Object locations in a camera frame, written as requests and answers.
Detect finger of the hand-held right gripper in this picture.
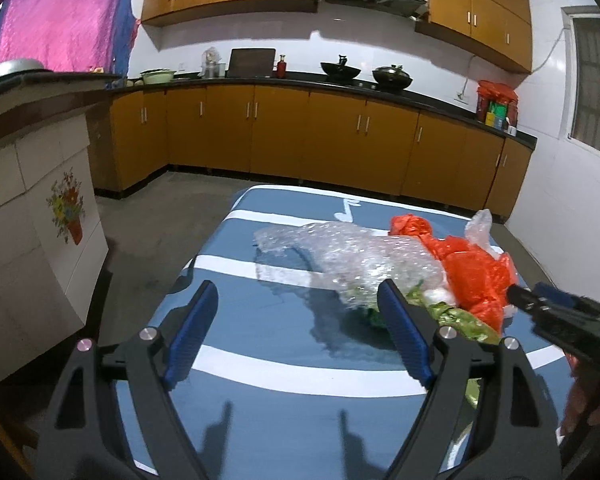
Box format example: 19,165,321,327
534,282,600,321
510,285,600,366

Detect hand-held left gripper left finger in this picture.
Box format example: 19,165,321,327
37,280,218,480

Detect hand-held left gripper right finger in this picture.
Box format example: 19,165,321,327
377,279,563,480

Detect green snack wrapper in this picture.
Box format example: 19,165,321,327
365,282,501,346

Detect knotted orange plastic bag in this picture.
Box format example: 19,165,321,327
389,213,520,333

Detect clear bubble wrap sheet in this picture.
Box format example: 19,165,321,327
254,221,446,311

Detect blue striped tablecloth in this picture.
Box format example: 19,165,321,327
115,184,581,480

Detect clear plastic bag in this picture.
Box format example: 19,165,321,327
464,208,503,256

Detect white tiled flower counter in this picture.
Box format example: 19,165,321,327
0,72,112,391

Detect red bag with bottles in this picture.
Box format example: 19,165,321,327
476,80,520,129

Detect window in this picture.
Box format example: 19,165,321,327
562,7,600,166

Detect wooden base cabinets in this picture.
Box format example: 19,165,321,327
87,77,538,223

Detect black lidded pot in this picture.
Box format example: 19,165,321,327
371,64,413,89

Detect green basin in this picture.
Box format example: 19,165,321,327
140,69,177,86

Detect black wok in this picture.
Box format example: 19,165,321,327
321,55,362,81

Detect clear bag of jars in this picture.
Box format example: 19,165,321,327
200,46,226,79

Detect dark cutting board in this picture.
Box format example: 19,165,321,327
227,48,277,79

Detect metal basin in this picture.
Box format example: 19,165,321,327
0,59,46,85

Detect pink curtain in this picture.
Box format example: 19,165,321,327
0,0,142,79

